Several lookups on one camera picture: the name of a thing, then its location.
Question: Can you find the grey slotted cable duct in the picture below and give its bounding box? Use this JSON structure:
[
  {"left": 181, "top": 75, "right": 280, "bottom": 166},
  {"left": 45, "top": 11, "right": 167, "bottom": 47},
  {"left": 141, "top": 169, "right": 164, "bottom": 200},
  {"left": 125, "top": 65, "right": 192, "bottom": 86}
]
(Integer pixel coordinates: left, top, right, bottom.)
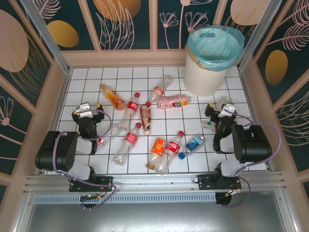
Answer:
[{"left": 32, "top": 192, "right": 217, "bottom": 205}]

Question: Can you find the pink label bottle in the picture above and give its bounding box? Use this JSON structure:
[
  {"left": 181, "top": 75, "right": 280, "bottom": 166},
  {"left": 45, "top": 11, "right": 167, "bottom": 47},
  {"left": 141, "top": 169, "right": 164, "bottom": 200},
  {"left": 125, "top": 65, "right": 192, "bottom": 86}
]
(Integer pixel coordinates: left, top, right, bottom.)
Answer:
[{"left": 157, "top": 94, "right": 195, "bottom": 111}]

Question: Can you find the orange juice bottle yellow label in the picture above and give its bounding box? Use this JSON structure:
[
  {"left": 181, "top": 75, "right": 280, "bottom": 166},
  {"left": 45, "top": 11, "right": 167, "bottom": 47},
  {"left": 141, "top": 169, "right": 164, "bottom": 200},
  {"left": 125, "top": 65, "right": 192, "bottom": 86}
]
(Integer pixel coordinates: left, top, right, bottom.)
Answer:
[{"left": 100, "top": 84, "right": 127, "bottom": 111}]

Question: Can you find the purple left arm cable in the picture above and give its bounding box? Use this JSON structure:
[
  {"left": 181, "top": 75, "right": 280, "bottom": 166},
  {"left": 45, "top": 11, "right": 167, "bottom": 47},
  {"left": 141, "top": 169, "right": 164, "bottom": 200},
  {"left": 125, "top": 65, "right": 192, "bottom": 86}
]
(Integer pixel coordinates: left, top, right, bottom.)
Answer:
[{"left": 52, "top": 109, "right": 118, "bottom": 211}]

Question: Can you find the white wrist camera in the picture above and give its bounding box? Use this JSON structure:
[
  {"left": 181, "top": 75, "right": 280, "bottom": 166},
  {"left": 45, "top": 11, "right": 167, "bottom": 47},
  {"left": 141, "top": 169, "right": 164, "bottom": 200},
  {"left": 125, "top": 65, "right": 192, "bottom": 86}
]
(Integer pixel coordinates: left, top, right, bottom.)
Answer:
[
  {"left": 218, "top": 103, "right": 236, "bottom": 118},
  {"left": 73, "top": 102, "right": 92, "bottom": 119}
]

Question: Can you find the blue label bottle blue cap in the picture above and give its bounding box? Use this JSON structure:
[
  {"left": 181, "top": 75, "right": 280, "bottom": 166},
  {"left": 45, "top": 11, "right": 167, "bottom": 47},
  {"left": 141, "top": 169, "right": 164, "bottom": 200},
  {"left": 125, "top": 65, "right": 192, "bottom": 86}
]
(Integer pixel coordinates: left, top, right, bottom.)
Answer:
[{"left": 178, "top": 133, "right": 206, "bottom": 160}]

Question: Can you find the cola bottle red cap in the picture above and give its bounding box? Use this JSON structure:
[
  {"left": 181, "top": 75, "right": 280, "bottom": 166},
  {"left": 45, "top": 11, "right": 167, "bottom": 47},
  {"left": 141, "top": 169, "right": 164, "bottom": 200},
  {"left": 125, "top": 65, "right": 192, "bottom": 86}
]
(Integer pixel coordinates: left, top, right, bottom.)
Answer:
[
  {"left": 156, "top": 130, "right": 185, "bottom": 175},
  {"left": 112, "top": 122, "right": 143, "bottom": 166},
  {"left": 119, "top": 92, "right": 141, "bottom": 130}
]

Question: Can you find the clear crushed plastic bottle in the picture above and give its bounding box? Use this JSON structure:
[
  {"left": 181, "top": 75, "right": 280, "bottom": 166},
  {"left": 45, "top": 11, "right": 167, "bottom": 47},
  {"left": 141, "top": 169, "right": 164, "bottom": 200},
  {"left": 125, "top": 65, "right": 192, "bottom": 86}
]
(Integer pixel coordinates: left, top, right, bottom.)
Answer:
[{"left": 96, "top": 123, "right": 126, "bottom": 152}]

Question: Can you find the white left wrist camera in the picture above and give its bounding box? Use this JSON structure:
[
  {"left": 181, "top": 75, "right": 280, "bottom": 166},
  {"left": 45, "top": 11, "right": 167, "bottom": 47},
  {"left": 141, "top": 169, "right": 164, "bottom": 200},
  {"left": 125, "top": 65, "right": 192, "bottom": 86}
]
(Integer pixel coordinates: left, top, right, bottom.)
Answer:
[{"left": 73, "top": 102, "right": 92, "bottom": 119}]

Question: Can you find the blue plastic bin bag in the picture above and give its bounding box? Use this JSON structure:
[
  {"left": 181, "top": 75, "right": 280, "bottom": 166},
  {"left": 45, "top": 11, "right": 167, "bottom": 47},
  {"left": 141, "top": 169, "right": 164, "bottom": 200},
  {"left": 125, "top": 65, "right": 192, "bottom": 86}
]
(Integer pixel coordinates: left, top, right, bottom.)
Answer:
[{"left": 187, "top": 24, "right": 245, "bottom": 72}]

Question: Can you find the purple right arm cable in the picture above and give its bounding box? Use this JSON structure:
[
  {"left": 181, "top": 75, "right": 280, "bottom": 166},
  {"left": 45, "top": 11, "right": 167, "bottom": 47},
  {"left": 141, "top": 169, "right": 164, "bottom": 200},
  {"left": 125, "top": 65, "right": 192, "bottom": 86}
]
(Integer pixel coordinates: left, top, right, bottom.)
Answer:
[{"left": 216, "top": 108, "right": 282, "bottom": 209}]

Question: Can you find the orange label bottle brown cap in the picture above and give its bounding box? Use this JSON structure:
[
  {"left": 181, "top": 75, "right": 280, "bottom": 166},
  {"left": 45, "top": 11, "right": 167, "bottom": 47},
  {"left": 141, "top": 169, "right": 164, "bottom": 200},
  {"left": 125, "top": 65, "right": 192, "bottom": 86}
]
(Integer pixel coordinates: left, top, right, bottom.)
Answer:
[{"left": 146, "top": 138, "right": 168, "bottom": 170}]

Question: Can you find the aluminium front rail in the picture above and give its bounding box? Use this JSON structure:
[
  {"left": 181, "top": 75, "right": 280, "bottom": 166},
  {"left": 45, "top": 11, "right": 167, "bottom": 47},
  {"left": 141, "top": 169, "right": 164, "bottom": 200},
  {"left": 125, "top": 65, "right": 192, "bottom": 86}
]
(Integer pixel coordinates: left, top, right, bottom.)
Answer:
[{"left": 23, "top": 171, "right": 287, "bottom": 197}]

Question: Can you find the slim clear bottle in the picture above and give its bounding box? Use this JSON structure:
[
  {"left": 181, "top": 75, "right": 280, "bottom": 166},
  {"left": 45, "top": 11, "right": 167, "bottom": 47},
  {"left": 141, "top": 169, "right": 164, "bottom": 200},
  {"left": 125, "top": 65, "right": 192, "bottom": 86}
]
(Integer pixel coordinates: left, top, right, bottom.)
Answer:
[{"left": 216, "top": 96, "right": 230, "bottom": 109}]

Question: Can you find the clear bottle green label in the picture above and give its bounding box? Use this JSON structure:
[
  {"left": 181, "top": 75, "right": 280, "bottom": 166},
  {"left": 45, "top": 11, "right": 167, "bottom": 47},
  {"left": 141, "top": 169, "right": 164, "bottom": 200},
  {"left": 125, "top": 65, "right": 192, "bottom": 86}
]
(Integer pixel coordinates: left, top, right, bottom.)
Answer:
[{"left": 201, "top": 120, "right": 217, "bottom": 132}]

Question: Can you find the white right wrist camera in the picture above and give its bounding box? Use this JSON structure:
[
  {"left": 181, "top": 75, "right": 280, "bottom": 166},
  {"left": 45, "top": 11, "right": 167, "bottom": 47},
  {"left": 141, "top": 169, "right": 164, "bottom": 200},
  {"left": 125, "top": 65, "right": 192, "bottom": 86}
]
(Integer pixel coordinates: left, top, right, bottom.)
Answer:
[{"left": 218, "top": 103, "right": 236, "bottom": 118}]

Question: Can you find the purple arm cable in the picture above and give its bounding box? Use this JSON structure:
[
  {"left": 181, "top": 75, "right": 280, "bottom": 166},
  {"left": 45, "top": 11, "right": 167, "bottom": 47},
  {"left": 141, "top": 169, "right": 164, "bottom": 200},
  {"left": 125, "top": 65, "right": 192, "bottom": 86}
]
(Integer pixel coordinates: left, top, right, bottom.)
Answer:
[
  {"left": 216, "top": 108, "right": 282, "bottom": 209},
  {"left": 52, "top": 109, "right": 118, "bottom": 211}
]

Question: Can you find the clear bottle red white label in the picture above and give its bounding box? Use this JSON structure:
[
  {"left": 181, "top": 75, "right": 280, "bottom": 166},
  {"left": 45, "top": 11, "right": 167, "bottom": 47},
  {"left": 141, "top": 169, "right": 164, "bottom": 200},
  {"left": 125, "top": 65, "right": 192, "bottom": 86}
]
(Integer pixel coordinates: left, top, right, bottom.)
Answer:
[{"left": 145, "top": 74, "right": 174, "bottom": 108}]

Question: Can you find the aluminium frame post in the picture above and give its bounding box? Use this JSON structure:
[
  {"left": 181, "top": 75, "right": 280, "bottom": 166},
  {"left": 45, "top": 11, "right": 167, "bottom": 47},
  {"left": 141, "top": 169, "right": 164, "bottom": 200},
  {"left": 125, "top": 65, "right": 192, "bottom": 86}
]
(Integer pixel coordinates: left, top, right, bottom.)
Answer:
[
  {"left": 237, "top": 0, "right": 283, "bottom": 72},
  {"left": 19, "top": 0, "right": 73, "bottom": 74}
]

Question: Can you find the brown label drink bottle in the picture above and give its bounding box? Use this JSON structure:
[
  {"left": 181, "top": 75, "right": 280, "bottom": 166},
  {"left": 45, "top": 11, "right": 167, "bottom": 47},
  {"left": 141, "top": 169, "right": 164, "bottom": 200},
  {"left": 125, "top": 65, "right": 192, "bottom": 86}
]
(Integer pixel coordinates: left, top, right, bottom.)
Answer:
[{"left": 139, "top": 104, "right": 153, "bottom": 135}]

